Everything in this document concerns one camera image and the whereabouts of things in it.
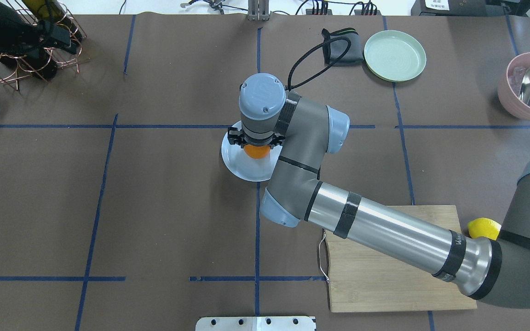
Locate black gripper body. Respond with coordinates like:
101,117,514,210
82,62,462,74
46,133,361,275
227,129,286,148

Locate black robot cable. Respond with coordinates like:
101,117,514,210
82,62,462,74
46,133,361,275
286,37,352,90

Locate light green plate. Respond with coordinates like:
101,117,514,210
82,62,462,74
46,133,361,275
363,30,427,83

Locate dark grey folded cloth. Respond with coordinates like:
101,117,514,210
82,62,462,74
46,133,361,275
321,27,364,66

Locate bamboo cutting board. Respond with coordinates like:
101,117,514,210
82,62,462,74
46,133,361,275
325,230,477,314

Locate aluminium frame post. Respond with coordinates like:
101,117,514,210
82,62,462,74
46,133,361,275
248,0,271,21

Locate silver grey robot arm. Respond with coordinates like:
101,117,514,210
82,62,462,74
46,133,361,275
228,73,530,309

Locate orange mandarin fruit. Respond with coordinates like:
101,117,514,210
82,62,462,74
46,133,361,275
243,144,271,160

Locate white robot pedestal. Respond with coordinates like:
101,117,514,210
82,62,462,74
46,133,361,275
195,316,317,331

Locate light blue plate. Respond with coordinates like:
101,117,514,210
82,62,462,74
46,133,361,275
221,134,282,182

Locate copper wire bottle rack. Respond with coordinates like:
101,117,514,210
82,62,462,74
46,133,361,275
0,0,90,90

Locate pink bowl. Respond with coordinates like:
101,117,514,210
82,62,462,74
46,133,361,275
498,52,530,121

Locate yellow lemon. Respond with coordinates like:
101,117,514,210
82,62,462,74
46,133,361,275
467,217,502,240

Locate dark wine bottle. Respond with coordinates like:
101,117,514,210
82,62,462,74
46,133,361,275
0,2,79,81
22,0,84,41

